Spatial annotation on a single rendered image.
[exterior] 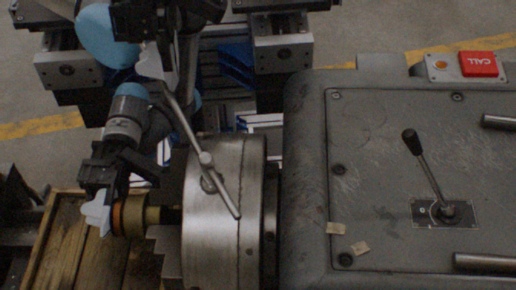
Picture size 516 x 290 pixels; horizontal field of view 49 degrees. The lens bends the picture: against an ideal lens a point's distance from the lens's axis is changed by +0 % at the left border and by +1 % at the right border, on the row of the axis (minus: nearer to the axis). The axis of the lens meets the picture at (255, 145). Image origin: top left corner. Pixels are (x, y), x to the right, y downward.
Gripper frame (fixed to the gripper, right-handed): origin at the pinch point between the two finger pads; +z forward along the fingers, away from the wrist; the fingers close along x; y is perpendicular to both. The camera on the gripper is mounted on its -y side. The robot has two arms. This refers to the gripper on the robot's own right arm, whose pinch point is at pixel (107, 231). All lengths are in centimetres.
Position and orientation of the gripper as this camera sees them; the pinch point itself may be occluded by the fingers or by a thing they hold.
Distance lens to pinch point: 107.5
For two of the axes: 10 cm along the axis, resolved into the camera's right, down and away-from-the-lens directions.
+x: -0.3, -6.3, -7.8
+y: -10.0, -0.3, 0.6
